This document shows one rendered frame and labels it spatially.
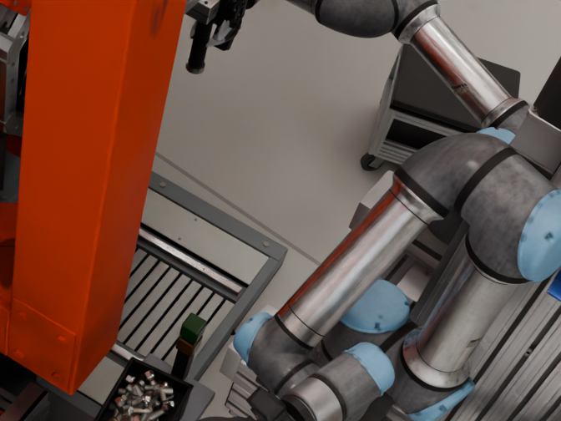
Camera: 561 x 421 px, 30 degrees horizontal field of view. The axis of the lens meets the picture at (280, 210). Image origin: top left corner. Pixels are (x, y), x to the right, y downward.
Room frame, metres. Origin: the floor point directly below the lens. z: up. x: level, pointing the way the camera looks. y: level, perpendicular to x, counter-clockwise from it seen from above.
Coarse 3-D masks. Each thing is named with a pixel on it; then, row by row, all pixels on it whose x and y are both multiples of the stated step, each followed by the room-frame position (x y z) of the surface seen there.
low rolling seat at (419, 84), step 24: (408, 48) 2.73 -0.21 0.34; (408, 72) 2.61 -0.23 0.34; (432, 72) 2.65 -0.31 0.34; (504, 72) 2.78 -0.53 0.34; (384, 96) 2.69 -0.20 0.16; (408, 96) 2.50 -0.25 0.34; (432, 96) 2.54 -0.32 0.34; (384, 120) 2.46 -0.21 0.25; (408, 120) 2.47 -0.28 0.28; (432, 120) 2.47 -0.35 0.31; (456, 120) 2.48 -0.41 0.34; (384, 144) 2.46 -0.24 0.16; (408, 144) 2.56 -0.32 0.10
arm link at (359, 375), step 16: (352, 352) 0.84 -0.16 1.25; (368, 352) 0.85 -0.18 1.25; (320, 368) 0.81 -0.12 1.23; (336, 368) 0.81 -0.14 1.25; (352, 368) 0.81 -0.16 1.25; (368, 368) 0.82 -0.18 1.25; (384, 368) 0.84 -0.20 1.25; (336, 384) 0.78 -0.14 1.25; (352, 384) 0.79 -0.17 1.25; (368, 384) 0.80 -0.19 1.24; (384, 384) 0.82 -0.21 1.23; (352, 400) 0.78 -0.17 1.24; (368, 400) 0.80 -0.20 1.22; (352, 416) 0.79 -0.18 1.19
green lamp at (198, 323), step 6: (186, 318) 1.22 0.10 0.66; (192, 318) 1.23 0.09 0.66; (198, 318) 1.23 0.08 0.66; (186, 324) 1.21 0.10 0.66; (192, 324) 1.21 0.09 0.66; (198, 324) 1.22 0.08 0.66; (204, 324) 1.22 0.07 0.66; (180, 330) 1.20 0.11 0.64; (186, 330) 1.20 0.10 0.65; (192, 330) 1.20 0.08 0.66; (198, 330) 1.20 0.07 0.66; (204, 330) 1.22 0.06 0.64; (186, 336) 1.20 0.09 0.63; (192, 336) 1.20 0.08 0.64; (198, 336) 1.20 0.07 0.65
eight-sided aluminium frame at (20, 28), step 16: (0, 16) 1.50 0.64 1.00; (0, 32) 1.48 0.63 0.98; (16, 32) 1.48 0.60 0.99; (0, 48) 1.46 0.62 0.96; (16, 48) 1.48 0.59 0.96; (0, 64) 1.46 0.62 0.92; (16, 64) 1.48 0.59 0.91; (0, 80) 1.46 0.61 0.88; (16, 80) 1.49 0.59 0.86; (0, 96) 1.46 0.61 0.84; (16, 96) 1.49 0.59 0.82; (0, 112) 1.46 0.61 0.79; (16, 112) 1.56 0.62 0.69; (0, 128) 1.46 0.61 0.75; (16, 128) 1.50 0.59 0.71
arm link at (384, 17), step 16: (288, 0) 1.87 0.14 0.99; (304, 0) 1.85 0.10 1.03; (320, 0) 1.82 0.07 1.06; (336, 0) 1.81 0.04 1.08; (352, 0) 1.81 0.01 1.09; (368, 0) 1.82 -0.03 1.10; (384, 0) 1.83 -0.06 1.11; (320, 16) 1.81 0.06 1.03; (336, 16) 1.79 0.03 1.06; (352, 16) 1.79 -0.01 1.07; (368, 16) 1.80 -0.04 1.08; (384, 16) 1.81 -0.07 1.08; (352, 32) 1.79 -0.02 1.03; (368, 32) 1.79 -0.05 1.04; (384, 32) 1.81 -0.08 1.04
